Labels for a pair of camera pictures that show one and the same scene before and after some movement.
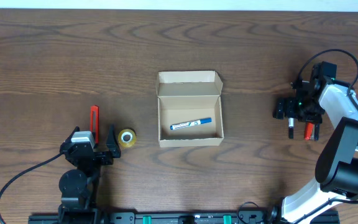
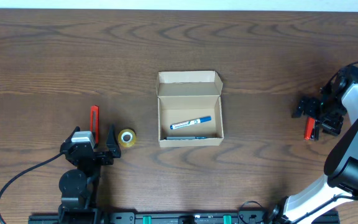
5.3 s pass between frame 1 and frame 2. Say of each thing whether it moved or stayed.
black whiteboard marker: moved
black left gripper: stayed
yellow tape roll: stayed
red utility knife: stayed
